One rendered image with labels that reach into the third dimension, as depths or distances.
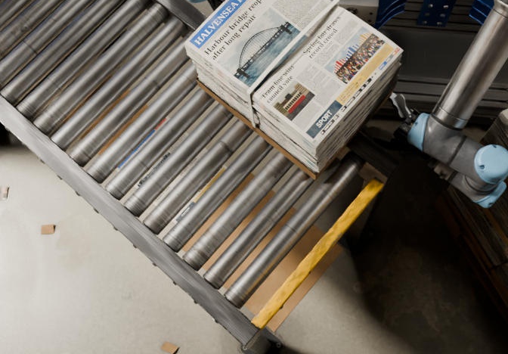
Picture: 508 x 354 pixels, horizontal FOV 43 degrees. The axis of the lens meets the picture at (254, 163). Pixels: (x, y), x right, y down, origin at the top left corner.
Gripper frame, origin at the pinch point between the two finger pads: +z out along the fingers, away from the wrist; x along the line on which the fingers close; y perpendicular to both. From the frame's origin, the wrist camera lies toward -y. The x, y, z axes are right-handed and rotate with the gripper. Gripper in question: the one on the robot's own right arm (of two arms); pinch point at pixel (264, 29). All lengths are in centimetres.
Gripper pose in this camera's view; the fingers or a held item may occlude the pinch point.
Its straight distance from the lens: 168.1
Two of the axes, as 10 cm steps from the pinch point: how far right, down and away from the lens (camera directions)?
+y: -0.6, -3.2, -9.5
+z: 7.5, 6.1, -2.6
